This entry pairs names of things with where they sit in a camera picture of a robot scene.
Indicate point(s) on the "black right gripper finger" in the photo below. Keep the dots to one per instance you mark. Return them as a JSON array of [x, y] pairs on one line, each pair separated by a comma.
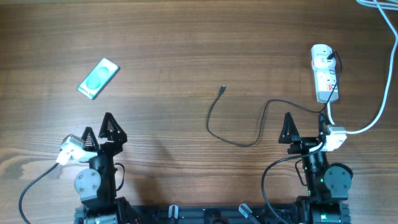
[[289, 133], [323, 128]]

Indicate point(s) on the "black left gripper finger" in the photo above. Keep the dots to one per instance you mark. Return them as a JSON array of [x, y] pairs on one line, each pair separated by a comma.
[[89, 138], [111, 130]]

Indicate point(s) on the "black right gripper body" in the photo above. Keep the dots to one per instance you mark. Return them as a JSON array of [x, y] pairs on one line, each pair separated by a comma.
[[304, 145]]

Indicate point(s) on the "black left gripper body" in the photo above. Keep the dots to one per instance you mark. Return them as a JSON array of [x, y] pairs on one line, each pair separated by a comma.
[[105, 159]]

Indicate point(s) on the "teal screen smartphone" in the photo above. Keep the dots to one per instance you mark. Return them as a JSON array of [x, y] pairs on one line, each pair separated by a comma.
[[98, 78]]

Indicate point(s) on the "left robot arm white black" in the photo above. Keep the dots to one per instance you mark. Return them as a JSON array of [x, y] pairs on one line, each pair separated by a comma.
[[96, 185]]

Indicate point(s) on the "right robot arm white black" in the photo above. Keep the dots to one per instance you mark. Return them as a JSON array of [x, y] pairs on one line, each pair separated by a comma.
[[327, 184]]

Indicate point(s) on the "white USB charger plug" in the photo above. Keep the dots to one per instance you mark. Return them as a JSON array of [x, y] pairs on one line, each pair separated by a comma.
[[323, 62]]

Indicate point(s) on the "white power strip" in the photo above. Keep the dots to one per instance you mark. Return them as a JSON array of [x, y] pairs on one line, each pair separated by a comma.
[[325, 80]]

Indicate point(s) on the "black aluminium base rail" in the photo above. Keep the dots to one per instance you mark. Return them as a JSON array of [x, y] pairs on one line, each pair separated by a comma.
[[291, 213]]

